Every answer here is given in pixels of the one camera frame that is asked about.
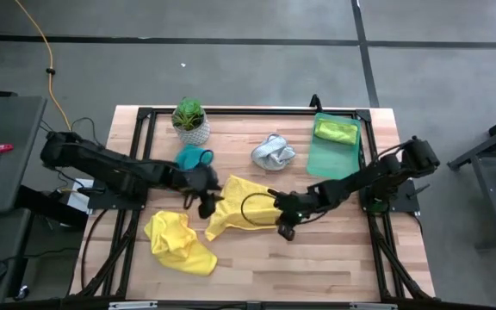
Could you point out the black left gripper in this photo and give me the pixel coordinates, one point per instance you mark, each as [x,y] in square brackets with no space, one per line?
[198,181]

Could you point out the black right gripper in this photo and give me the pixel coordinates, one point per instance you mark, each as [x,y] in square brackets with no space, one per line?
[295,206]

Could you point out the yellow microfiber towel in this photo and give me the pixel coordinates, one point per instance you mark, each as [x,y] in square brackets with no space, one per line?
[179,245]
[235,202]

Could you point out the grey microfiber towel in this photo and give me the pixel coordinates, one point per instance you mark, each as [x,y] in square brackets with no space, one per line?
[271,153]

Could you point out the lime green microfiber towel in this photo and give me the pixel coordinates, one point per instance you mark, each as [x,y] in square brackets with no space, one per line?
[336,131]

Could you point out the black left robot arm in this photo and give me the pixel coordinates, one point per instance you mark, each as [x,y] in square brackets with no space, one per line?
[101,161]

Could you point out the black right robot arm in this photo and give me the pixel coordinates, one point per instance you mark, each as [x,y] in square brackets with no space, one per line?
[360,183]

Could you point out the teal microfiber towel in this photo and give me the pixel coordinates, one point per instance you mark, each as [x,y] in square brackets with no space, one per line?
[187,157]

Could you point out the translucent teal plastic bin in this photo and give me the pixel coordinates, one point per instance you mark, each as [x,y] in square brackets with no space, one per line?
[332,161]

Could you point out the succulent in patterned white pot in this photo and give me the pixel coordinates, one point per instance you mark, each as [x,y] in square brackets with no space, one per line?
[193,134]

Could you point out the white paper sheet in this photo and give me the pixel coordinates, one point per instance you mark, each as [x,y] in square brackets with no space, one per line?
[76,202]

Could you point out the black desk base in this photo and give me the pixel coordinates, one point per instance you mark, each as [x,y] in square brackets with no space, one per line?
[50,207]

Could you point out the dark grey desk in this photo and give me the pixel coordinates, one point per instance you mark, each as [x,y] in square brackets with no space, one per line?
[11,129]

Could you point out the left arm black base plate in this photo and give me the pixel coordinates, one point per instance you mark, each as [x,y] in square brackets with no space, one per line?
[101,202]

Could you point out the small black mount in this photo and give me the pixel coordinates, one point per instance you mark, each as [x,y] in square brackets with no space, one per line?
[315,103]

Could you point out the silver bracket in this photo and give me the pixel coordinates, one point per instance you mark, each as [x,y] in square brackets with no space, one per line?
[373,306]
[132,305]

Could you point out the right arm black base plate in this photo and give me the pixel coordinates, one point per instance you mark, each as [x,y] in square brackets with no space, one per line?
[405,202]

